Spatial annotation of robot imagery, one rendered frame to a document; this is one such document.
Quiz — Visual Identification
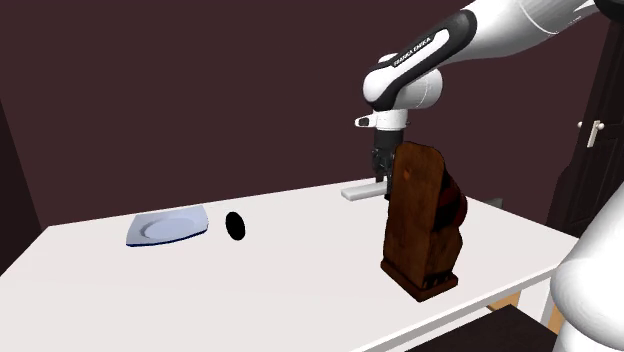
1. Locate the white table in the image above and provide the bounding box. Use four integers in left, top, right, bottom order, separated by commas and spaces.
0, 177, 580, 352

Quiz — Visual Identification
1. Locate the pale blue square plate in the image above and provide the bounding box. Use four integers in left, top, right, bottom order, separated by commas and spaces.
125, 204, 210, 248

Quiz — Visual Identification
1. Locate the dark door with handle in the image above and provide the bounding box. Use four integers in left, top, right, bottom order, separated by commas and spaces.
544, 18, 624, 240

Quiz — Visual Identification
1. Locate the black oval object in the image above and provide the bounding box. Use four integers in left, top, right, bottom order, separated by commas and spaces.
224, 210, 247, 242

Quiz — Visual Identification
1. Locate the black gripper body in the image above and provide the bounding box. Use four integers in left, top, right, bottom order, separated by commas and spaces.
371, 128, 405, 166

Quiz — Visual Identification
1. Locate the white flat slab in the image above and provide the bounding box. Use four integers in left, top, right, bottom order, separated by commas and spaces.
340, 182, 390, 202

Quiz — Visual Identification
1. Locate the brown wooden knife block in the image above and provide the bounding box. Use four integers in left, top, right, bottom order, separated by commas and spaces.
379, 141, 469, 303

